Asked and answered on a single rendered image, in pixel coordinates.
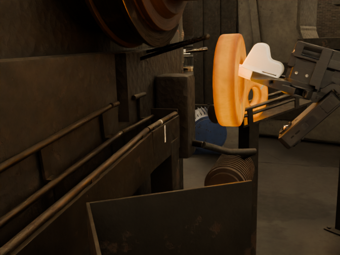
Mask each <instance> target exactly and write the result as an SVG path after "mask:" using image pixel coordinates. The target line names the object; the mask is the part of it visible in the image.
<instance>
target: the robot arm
mask: <svg viewBox="0 0 340 255"><path fill-rule="evenodd" d="M287 65H288V66H289V67H288V70H287V73H286V75H282V73H283V72H284V65H283V64H282V63H281V62H279V61H276V60H273V59H272V58H271V54H270V47H269V46H268V45H267V44H265V43H258V44H255V45H254V46H253V48H252V49H251V51H250V53H249V54H248V56H247V58H246V59H245V61H244V62H243V64H242V65H241V64H239V71H238V75H239V76H241V77H243V78H246V79H249V80H251V81H254V82H256V83H259V84H262V85H264V86H267V87H270V88H273V89H277V90H280V91H282V92H283V93H286V94H288V95H291V96H294V97H298V98H301V99H305V100H311V101H312V102H313V103H312V104H311V105H310V106H309V107H308V108H307V109H306V110H304V111H303V112H302V113H301V114H300V115H299V116H298V117H297V118H295V119H294V120H293V121H292V122H291V121H290V122H289V123H287V124H286V125H285V126H284V127H283V128H282V129H281V130H280V132H279V138H278V141H279V142H280V143H281V144H282V145H283V146H284V147H285V148H287V149H290V148H291V147H292V146H293V147H294V146H296V145H297V144H298V143H299V142H300V141H301V140H303V138H304V137H305V135H306V134H308V133H309V132H310V131H311V130H312V129H313V128H315V127H316V126H317V125H318V124H319V123H321V122H322V121H323V120H324V119H325V118H326V117H328V116H329V115H330V114H331V113H333V112H334V111H335V110H336V109H337V108H338V107H339V106H340V52H339V51H336V50H332V49H328V48H325V47H321V46H317V45H313V44H309V43H306V42H303V41H297V42H296V44H295V47H294V50H293V52H291V55H290V58H289V61H288V64H287ZM332 89H335V90H334V91H335V92H334V91H333V90H332ZM337 93H338V95H337Z"/></svg>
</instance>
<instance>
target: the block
mask: <svg viewBox="0 0 340 255"><path fill-rule="evenodd" d="M155 87H156V108H163V109H178V115H179V120H180V147H179V158H189V157H190V156H191V155H192V154H193V153H194V152H195V147H194V146H192V141H193V140H195V77H194V75H193V74H191V73H165V74H161V75H158V76H157V77H156V79H155Z"/></svg>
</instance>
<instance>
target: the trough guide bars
mask: <svg viewBox="0 0 340 255"><path fill-rule="evenodd" d="M275 95H278V97H275V98H272V99H269V100H267V101H265V102H261V103H258V104H255V105H252V106H249V107H246V108H245V112H246V111H247V113H246V114H244V118H246V117H247V123H248V125H249V126H251V125H253V115H254V114H257V113H260V112H263V111H266V110H269V109H272V108H275V107H278V106H281V105H284V104H286V103H289V102H292V101H294V107H295V109H298V108H300V99H301V98H298V97H294V98H291V99H288V100H285V101H284V100H283V99H285V98H288V97H291V95H288V94H284V95H283V92H282V91H277V92H273V93H270V94H268V97H272V96H275ZM276 101H278V103H276V104H273V105H270V106H267V107H264V108H261V109H258V110H255V111H253V109H255V108H258V107H261V106H264V105H267V104H270V103H273V102H276ZM251 102H252V99H251V100H249V103H251Z"/></svg>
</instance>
